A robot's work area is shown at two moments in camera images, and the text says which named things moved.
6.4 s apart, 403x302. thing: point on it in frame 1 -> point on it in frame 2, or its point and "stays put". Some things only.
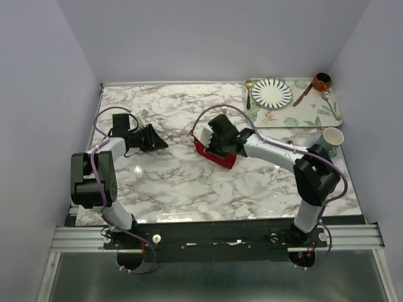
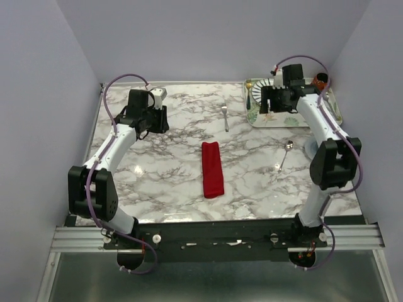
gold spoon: x=248 y=85 stays put
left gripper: x=154 y=142 -> x=162 y=126
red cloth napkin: x=228 y=162 -> x=212 y=173
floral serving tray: x=308 y=107 stays put
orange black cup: x=322 y=81 stays put
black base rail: x=214 y=240 stays put
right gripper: x=223 y=155 -> x=267 y=94
